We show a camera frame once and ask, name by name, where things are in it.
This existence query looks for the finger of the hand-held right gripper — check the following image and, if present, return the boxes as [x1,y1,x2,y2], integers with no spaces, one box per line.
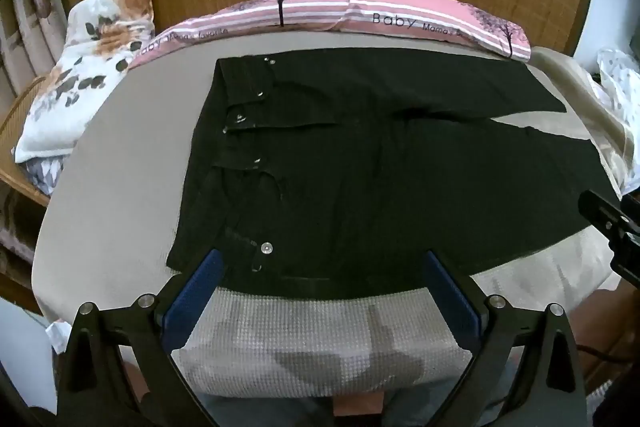
[578,189,640,240]

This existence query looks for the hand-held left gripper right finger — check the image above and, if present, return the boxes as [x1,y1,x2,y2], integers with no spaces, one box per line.
[421,249,588,427]

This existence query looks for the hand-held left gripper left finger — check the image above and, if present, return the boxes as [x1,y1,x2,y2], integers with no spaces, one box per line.
[55,248,226,427]

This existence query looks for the black pants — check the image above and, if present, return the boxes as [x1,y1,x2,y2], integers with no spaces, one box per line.
[166,48,621,300]

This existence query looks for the beige folded cloth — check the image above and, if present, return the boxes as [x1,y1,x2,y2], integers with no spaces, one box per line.
[530,47,640,198]

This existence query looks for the white patterned cloth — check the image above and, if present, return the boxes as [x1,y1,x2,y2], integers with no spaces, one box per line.
[597,48,640,122]

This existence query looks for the beige waffle blanket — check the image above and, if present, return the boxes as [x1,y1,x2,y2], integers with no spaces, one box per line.
[31,29,626,400]

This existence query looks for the white floral pillow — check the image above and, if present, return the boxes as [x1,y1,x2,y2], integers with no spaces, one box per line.
[12,0,157,195]

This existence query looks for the pink striped pillow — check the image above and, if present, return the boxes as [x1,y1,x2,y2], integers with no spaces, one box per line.
[127,0,532,70]

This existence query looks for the striped curtain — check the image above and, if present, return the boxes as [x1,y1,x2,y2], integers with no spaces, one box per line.
[0,0,66,108]

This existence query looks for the black cable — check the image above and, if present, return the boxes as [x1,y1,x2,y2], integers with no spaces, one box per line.
[575,343,640,364]

